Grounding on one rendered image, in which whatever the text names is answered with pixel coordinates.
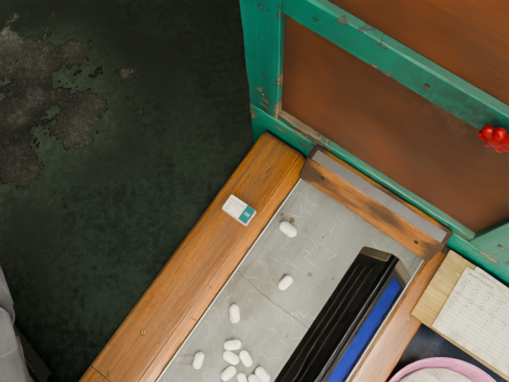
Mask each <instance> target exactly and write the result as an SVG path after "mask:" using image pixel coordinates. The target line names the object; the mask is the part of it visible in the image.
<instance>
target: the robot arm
mask: <svg viewBox="0 0 509 382"><path fill-rule="evenodd" d="M13 304H14V302H13V299H12V298H11V294H10V291H9V289H8V285H7V282H6V279H5V276H4V274H3V271H2V267H1V265H0V382H31V380H30V375H29V372H28V369H27V364H26V360H25V358H24V355H23V347H22V344H21V341H20V336H19V333H18V332H17V331H16V330H15V329H14V328H13V324H14V319H15V313H14V308H13Z"/></svg>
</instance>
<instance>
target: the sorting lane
mask: <svg viewBox="0 0 509 382"><path fill-rule="evenodd" d="M284 221H286V222H288V223H290V224H291V225H292V226H293V227H294V228H295V229H296V231H297V233H296V235H295V236H294V237H289V236H287V235H286V234H284V232H282V231H281V229H280V228H279V226H280V224H281V223H282V222H284ZM364 246H367V247H370V248H373V249H378V250H381V251H384V252H388V253H392V254H393V255H395V256H397V257H398V258H400V260H401V262H402V264H403V265H404V266H405V268H406V269H407V271H408V273H409V275H410V276H411V280H410V281H409V283H410V282H411V281H412V279H413V278H414V275H415V274H416V273H417V271H418V269H419V268H420V266H421V265H422V263H423V261H424V260H423V259H422V258H421V257H419V256H418V255H416V254H414V253H413V252H412V251H410V250H409V249H407V248H405V247H403V246H402V245H401V244H399V243H397V242H396V241H394V240H393V239H392V238H390V237H389V236H387V235H385V234H384V233H383V232H382V231H380V230H378V229H377V228H375V227H374V226H373V225H371V224H369V223H368V222H366V221H365V220H364V219H363V218H361V217H360V216H358V215H357V214H355V213H354V212H353V211H351V210H349V209H348V208H346V207H345V206H344V205H342V204H340V203H339V202H337V201H336V200H334V199H332V198H331V197H329V196H328V195H326V194H325V193H323V192H321V191H319V190H318V189H317V188H315V187H314V186H312V185H310V184H309V183H307V182H306V181H304V180H302V179H300V180H299V181H298V182H297V184H296V185H295V187H294V188H293V190H292V191H291V192H290V194H289V195H288V196H287V198H286V200H285V201H284V203H283V204H282V205H281V206H280V208H279V209H278V211H277V212H276V214H275V215H274V216H273V218H272V219H271V220H270V222H269V224H268V225H267V226H266V227H265V229H264V231H263V232H262V233H261V235H260V236H259V237H258V239H257V240H256V242H255V243H254V245H253V246H252V247H251V248H250V250H249V251H248V253H247V254H246V256H245V257H244V258H243V260H242V261H241V263H240V264H239V266H238V267H237V269H236V270H235V271H234V272H233V274H232V276H231V277H230V278H229V280H228V281H227V282H226V284H225V285H224V287H223V288H222V290H221V291H220V292H219V294H218V295H217V297H216V298H215V300H214V301H213V302H212V303H211V305H210V306H209V308H208V310H207V311H206V312H205V313H204V315H203V316H202V317H201V319H200V321H199V322H198V323H197V324H196V326H195V328H194V329H193V330H192V332H191V333H190V335H189V336H188V337H187V339H186V340H185V342H184V343H183V345H181V347H180V349H179V350H178V352H177V353H176V355H175V356H174V357H173V358H172V360H171V361H170V363H169V364H168V366H167V367H166V368H165V369H164V371H163V373H162V374H161V376H160V377H159V378H158V380H157V381H156V382H238V381H237V375H238V374H239V373H244V374H245V375H246V378H247V381H248V377H249V376H250V375H251V374H255V369H256V368H257V367H263V368H264V369H265V370H266V371H267V373H268V374H269V375H270V381H269V382H274V380H275V379H276V377H277V375H278V374H279V373H280V371H281V370H282V368H283V366H284V365H285V363H286V362H287V361H288V359H289V357H290V356H291V354H292V353H293V351H294V350H295V348H296V346H297V345H298V344H299V342H300V341H301V339H302V337H303V336H304V335H305V333H306V332H307V330H308V328H309V327H310V326H311V324H312V323H313V321H314V319H315V318H316V317H317V315H318V314H319V312H320V310H321V309H322V307H323V306H324V305H325V303H326V301H327V300H328V298H329V297H330V295H331V294H332V292H333V290H334V289H335V288H336V286H337V285H338V283H339V281H340V280H341V279H342V277H343V276H344V274H345V272H346V271H347V270H348V268H349V267H350V265H351V263H352V262H353V261H354V259H355V258H356V256H357V255H358V253H359V252H360V250H361V249H362V248H363V247H364ZM286 275H290V276H292V279H293V281H292V283H291V284H290V285H289V286H288V287H287V288H286V289H285V290H281V289H280V288H279V287H278V284H279V282H280V281H281V280H282V279H283V278H284V277H285V276H286ZM409 283H408V284H407V285H406V287H405V289H404V291H405V290H406V289H407V287H408V285H409ZM404 291H403V292H402V294H401V295H400V297H399V298H398V300H397V302H396V303H395V305H394V306H393V308H392V310H393V309H394V307H395V306H396V304H397V303H398V301H399V299H400V298H401V296H402V295H403V293H404ZM233 304H235V305H237V306H238V307H239V315H240V320H239V322H237V323H233V322H232V321H231V320H230V312H229V307H230V306H231V305H233ZM392 310H391V311H390V313H389V314H388V316H387V318H388V317H389V316H390V314H391V312H392ZM387 318H386V319H385V320H384V322H383V324H382V326H383V325H384V324H385V322H386V320H387ZM382 326H381V327H380V329H379V330H378V332H377V333H376V335H375V337H374V338H373V340H372V341H371V343H370V345H371V344H372V342H373V341H374V339H375V338H376V336H377V334H378V333H379V331H380V330H381V328H382ZM227 340H239V341H240V342H241V347H240V348H239V349H234V350H230V352H232V353H234V354H236V355H237V356H238V357H239V353H240V352H241V351H244V350H245V351H247V352H248V354H249V355H250V357H251V359H252V365H251V366H250V367H246V366H244V364H243V363H242V360H241V359H240V358H239V363H238V364H236V365H232V364H231V363H229V362H227V361H226V360H224V359H223V354H224V352H225V351H228V350H225V349H224V343H225V342H226V341H227ZM370 345H369V346H368V347H367V349H366V351H365V353H366V352H367V350H368V349H369V347H370ZM197 352H202V353H203V354H204V356H205V357H204V360H203V362H202V366H201V367H200V368H199V369H195V368H194V367H193V362H194V359H195V354H196V353H197ZM365 353H364V354H363V355H362V357H361V359H362V358H363V357H364V355H365ZM361 359H360V361H361ZM360 361H359V362H358V363H357V365H356V366H355V368H354V370H353V372H352V373H351V375H350V376H349V378H348V379H347V381H346V382H348V380H349V379H350V377H351V376H352V374H353V373H354V371H355V369H356V367H357V366H358V365H359V363H360ZM229 366H233V367H235V369H236V373H235V374H234V375H233V376H232V377H231V378H230V379H229V380H227V381H224V380H222V379H221V377H220V375H221V373H222V372H223V371H224V370H225V369H226V368H228V367H229ZM255 375H256V374H255ZM256 376H257V375H256ZM257 377H258V376H257Z"/></svg>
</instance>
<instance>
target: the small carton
mask: <svg viewBox="0 0 509 382"><path fill-rule="evenodd" d="M222 209H223V210H224V211H225V212H226V213H227V214H229V215H231V216H232V217H234V218H235V219H236V220H237V221H239V222H241V223H242V224H244V225H245V226H247V225H248V223H249V222H250V220H251V219H252V218H253V217H254V215H255V214H256V211H255V210H254V209H253V208H252V207H250V206H249V205H247V204H245V203H244V202H243V201H242V200H240V199H238V198H237V197H235V196H234V195H233V194H232V195H231V196H230V197H229V198H228V199H227V201H226V202H225V204H224V205H223V207H222Z"/></svg>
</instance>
